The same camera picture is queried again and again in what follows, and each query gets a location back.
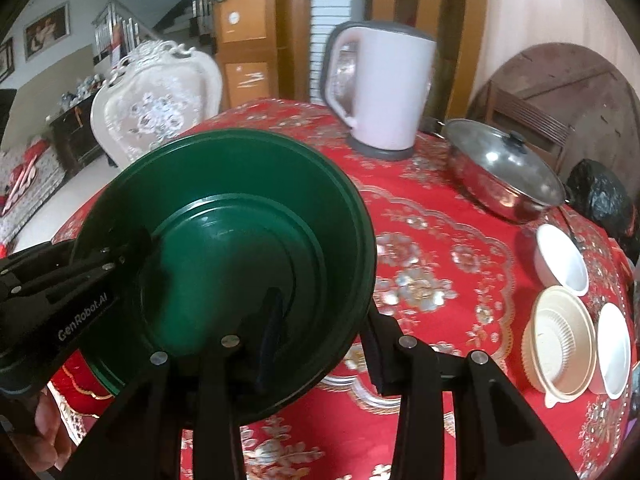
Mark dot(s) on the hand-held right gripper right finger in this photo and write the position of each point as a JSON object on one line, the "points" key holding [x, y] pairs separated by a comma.
{"points": [[376, 360]]}

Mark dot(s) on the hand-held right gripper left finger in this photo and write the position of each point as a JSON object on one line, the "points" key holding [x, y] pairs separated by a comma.
{"points": [[272, 345]]}

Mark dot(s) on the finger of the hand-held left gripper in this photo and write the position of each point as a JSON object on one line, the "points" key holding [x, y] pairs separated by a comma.
{"points": [[112, 257]]}

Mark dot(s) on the green plastic bowl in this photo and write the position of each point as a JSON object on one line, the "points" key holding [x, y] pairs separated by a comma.
{"points": [[225, 240]]}

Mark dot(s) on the cream ribbed plastic bowl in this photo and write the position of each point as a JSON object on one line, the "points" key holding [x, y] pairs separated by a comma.
{"points": [[560, 345]]}

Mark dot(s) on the white bowl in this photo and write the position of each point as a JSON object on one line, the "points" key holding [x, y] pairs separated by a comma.
{"points": [[562, 260], [615, 355]]}

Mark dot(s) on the person's left hand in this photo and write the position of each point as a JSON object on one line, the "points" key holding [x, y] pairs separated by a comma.
{"points": [[45, 430]]}

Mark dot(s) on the red floral sofa cover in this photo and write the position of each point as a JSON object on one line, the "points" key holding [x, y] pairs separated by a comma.
{"points": [[25, 180]]}

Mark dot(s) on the dark wooden sideboard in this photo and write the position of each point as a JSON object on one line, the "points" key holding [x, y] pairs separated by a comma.
{"points": [[75, 135]]}

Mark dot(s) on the red floral tablecloth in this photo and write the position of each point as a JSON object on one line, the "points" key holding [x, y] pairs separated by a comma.
{"points": [[450, 240]]}

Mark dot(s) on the white ornate chair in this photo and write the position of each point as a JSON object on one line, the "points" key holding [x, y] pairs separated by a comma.
{"points": [[150, 110]]}

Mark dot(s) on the steel pot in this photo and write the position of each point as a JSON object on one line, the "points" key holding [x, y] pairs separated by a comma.
{"points": [[480, 195]]}

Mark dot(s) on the grey kettle base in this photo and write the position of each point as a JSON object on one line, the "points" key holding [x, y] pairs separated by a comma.
{"points": [[380, 155]]}

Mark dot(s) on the staircase railing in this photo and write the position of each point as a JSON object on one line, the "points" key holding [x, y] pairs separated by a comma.
{"points": [[120, 25]]}

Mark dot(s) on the glass pot lid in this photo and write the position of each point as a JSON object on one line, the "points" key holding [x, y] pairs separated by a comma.
{"points": [[500, 160]]}

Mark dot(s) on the white electric kettle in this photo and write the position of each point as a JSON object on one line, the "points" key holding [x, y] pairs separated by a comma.
{"points": [[390, 90]]}

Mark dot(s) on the cardboard boxes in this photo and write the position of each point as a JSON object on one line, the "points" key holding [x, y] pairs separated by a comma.
{"points": [[245, 20]]}

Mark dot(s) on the black trash bag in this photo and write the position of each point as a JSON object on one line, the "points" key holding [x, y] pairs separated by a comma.
{"points": [[600, 195]]}

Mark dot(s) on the wooden chair back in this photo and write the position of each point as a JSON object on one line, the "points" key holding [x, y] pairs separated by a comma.
{"points": [[530, 120]]}

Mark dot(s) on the white louvered door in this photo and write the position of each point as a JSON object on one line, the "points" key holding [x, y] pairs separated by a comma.
{"points": [[330, 5]]}

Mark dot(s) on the round wooden tabletop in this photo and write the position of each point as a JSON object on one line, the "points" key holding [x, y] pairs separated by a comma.
{"points": [[590, 95]]}

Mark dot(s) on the framed wall picture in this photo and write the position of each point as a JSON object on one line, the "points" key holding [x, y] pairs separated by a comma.
{"points": [[6, 60], [45, 32]]}

